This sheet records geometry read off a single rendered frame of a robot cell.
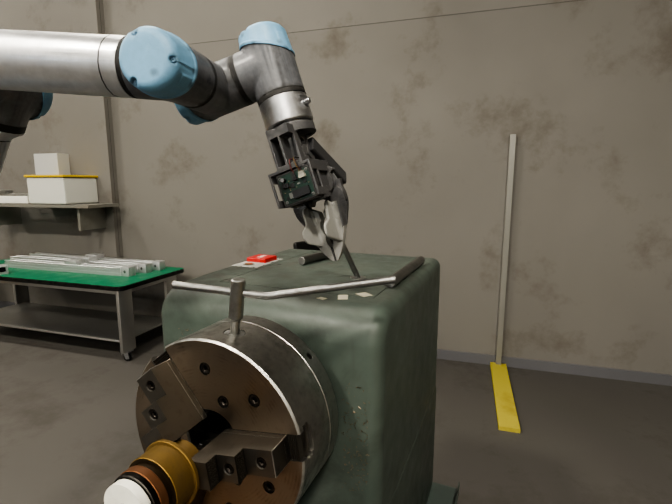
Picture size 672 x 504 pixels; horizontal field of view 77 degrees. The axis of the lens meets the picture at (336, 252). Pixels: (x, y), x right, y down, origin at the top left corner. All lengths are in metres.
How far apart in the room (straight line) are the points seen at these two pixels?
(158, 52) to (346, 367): 0.53
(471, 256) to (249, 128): 2.22
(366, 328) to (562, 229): 2.98
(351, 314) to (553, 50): 3.15
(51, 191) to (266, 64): 4.23
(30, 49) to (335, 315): 0.56
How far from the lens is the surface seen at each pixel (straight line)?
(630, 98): 3.71
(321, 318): 0.74
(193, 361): 0.68
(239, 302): 0.65
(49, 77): 0.68
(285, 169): 0.62
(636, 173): 3.69
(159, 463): 0.62
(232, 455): 0.62
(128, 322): 3.92
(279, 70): 0.66
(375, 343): 0.70
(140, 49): 0.58
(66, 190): 4.70
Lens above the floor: 1.46
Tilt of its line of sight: 9 degrees down
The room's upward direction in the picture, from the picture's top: straight up
